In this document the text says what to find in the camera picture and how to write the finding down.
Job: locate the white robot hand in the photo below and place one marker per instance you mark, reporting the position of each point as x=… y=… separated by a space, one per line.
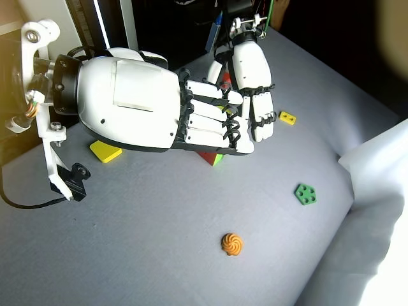
x=127 y=95
x=252 y=67

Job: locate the multicoloured puzzle cube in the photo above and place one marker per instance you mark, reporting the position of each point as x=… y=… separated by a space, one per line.
x=210 y=157

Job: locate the small red block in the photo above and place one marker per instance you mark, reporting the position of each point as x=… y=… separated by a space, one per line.
x=227 y=78

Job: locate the yellow two-hole block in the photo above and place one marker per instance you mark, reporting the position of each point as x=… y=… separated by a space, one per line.
x=287 y=118

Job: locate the yellow square flat block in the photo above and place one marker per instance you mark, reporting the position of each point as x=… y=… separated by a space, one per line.
x=106 y=154

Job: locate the green pentagon block with holes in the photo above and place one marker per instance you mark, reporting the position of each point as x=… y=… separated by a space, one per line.
x=305 y=194

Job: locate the grey table cloth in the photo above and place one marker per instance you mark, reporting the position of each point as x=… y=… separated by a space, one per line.
x=143 y=239

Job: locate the white fabric sheet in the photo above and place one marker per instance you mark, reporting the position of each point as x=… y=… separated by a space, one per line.
x=379 y=165

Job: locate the orange swirl toy cookie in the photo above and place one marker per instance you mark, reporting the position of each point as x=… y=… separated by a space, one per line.
x=232 y=244

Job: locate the white frame post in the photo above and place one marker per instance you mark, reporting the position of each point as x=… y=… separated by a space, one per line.
x=129 y=22

